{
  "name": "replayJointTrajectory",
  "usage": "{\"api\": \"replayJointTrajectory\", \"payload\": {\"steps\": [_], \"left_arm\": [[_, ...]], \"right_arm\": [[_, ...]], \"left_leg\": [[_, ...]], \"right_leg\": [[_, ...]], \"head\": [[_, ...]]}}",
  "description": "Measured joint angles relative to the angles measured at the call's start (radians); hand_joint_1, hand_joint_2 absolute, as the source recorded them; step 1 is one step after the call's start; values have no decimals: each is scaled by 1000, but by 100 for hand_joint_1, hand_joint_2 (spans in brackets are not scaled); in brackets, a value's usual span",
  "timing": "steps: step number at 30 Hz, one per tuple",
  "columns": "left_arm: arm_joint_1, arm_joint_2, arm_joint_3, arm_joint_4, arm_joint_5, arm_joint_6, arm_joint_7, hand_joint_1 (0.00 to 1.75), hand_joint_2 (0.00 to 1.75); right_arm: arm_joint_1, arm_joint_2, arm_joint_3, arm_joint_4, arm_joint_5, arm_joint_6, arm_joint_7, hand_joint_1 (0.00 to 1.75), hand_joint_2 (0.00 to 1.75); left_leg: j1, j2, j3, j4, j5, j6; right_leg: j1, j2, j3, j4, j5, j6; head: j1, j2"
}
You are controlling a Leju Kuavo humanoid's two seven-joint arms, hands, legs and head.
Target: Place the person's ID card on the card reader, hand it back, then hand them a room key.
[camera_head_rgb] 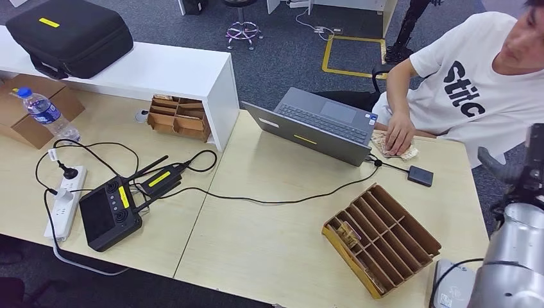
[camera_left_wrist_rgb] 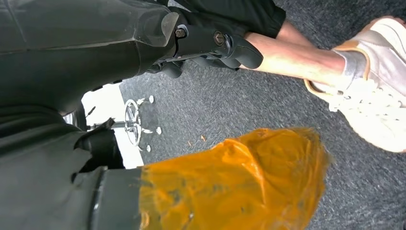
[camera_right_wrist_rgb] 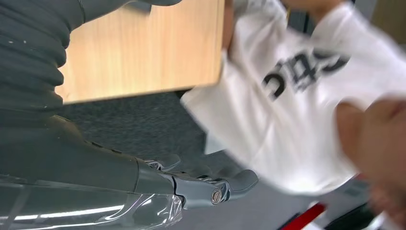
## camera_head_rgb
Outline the white cabinet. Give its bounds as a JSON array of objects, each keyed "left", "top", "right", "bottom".
[{"left": 266, "top": 0, "right": 398, "bottom": 39}]

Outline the black computer tower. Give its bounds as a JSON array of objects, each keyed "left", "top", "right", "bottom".
[{"left": 178, "top": 0, "right": 209, "bottom": 16}]

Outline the clear water bottle blue cap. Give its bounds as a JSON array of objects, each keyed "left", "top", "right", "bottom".
[{"left": 17, "top": 87, "right": 81, "bottom": 143}]

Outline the black stand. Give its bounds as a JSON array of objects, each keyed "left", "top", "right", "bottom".
[{"left": 384, "top": 0, "right": 443, "bottom": 65}]

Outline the white power strip cord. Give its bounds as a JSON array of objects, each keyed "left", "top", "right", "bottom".
[{"left": 51, "top": 240, "right": 130, "bottom": 277}]

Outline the grey laptop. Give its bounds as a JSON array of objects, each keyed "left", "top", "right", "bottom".
[{"left": 241, "top": 87, "right": 378, "bottom": 167}]

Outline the white desk shelf riser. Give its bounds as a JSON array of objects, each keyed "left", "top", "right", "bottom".
[{"left": 0, "top": 25, "right": 241, "bottom": 153}]

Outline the black remote controller with screen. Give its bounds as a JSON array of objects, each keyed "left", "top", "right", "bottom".
[{"left": 79, "top": 155, "right": 171, "bottom": 253}]

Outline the black plug cable with tag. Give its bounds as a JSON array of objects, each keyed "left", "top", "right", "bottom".
[{"left": 35, "top": 139, "right": 141, "bottom": 194}]

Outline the black card reader cable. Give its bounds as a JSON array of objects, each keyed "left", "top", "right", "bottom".
[{"left": 366, "top": 155, "right": 410, "bottom": 175}]

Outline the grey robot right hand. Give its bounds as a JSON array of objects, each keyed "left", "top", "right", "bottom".
[{"left": 477, "top": 123, "right": 544, "bottom": 205}]

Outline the white power strip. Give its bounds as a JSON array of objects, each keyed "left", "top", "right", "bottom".
[{"left": 44, "top": 166, "right": 88, "bottom": 241}]

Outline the yellow floor tape square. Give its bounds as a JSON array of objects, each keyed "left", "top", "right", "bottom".
[{"left": 321, "top": 35, "right": 388, "bottom": 80}]

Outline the brown cardboard box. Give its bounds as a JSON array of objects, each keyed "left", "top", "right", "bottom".
[{"left": 0, "top": 74, "right": 86, "bottom": 150}]

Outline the black card reader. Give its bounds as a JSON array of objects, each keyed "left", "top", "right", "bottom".
[{"left": 407, "top": 166, "right": 435, "bottom": 188}]

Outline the brown cardboard card organizer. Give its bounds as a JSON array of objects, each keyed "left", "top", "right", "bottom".
[{"left": 321, "top": 182, "right": 443, "bottom": 300}]

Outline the person's right hand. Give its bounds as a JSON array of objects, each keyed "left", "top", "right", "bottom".
[{"left": 384, "top": 111, "right": 416, "bottom": 157}]

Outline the black carrying case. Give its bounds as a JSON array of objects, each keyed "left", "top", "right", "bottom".
[{"left": 4, "top": 0, "right": 135, "bottom": 80}]

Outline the black office chair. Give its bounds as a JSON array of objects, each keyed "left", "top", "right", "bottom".
[{"left": 371, "top": 69, "right": 392, "bottom": 94}]

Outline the person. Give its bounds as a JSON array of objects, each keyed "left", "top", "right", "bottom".
[{"left": 314, "top": 0, "right": 544, "bottom": 169}]

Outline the white floor cable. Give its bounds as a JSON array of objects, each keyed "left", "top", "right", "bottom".
[{"left": 294, "top": 7, "right": 343, "bottom": 42}]

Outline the long black power cable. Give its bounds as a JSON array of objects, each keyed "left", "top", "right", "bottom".
[{"left": 127, "top": 148, "right": 381, "bottom": 205}]

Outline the brown cardboard divider tray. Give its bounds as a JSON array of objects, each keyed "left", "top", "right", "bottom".
[{"left": 147, "top": 94, "right": 212, "bottom": 143}]

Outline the black power adapter yellow sticker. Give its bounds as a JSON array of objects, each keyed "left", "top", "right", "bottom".
[{"left": 140, "top": 164, "right": 184, "bottom": 197}]

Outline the black charger cable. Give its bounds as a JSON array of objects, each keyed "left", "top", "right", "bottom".
[{"left": 42, "top": 188, "right": 60, "bottom": 253}]

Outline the chrome stool base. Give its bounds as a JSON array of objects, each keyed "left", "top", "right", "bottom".
[{"left": 221, "top": 0, "right": 264, "bottom": 51}]

